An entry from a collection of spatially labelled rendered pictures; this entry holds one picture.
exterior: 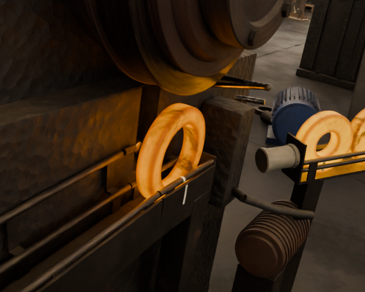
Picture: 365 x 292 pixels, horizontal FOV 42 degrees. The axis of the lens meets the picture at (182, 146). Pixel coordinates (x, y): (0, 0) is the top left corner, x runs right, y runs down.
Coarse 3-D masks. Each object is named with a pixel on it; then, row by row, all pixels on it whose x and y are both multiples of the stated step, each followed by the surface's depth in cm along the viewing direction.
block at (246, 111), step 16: (208, 112) 105; (224, 112) 103; (240, 112) 102; (208, 128) 106; (224, 128) 104; (240, 128) 103; (208, 144) 107; (224, 144) 105; (240, 144) 106; (224, 160) 106; (240, 160) 109; (224, 176) 107; (224, 192) 109
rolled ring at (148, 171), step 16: (176, 112) 82; (192, 112) 86; (160, 128) 80; (176, 128) 83; (192, 128) 90; (144, 144) 80; (160, 144) 80; (192, 144) 93; (144, 160) 80; (160, 160) 81; (192, 160) 93; (144, 176) 81; (160, 176) 83; (176, 176) 92; (144, 192) 84
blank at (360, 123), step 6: (360, 114) 121; (354, 120) 121; (360, 120) 120; (354, 126) 120; (360, 126) 119; (354, 132) 120; (360, 132) 120; (354, 138) 120; (360, 138) 121; (354, 144) 121; (360, 144) 122; (354, 150) 122; (360, 150) 123; (354, 156) 123; (360, 156) 124; (360, 162) 125
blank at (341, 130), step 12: (312, 120) 114; (324, 120) 114; (336, 120) 115; (348, 120) 117; (300, 132) 115; (312, 132) 114; (324, 132) 115; (336, 132) 117; (348, 132) 118; (312, 144) 115; (336, 144) 119; (348, 144) 120; (312, 156) 117; (324, 156) 119
